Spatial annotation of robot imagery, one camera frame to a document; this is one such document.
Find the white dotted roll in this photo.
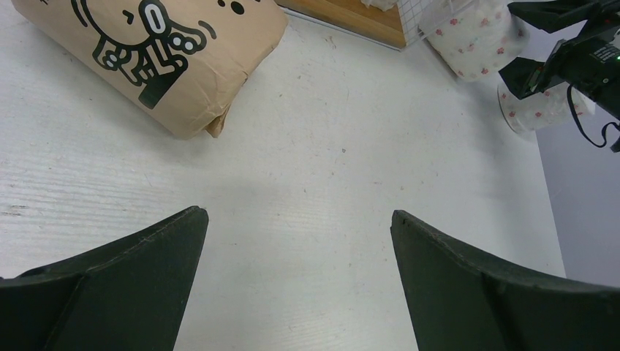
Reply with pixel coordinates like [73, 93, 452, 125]
[361, 0, 398, 12]
[418, 1, 529, 82]

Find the brown cartoon printed roll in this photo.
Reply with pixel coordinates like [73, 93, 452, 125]
[13, 0, 288, 139]

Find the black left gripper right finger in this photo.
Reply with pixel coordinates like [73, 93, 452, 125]
[390, 210, 619, 350]

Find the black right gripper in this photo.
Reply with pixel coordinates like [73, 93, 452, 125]
[499, 0, 619, 119]

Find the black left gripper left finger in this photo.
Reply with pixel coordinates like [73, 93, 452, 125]
[1, 206, 209, 350]

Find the white wire wooden shelf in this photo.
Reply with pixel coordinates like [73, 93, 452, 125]
[276, 0, 466, 50]

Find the white roll near right wall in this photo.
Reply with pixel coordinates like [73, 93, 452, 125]
[497, 81, 573, 134]

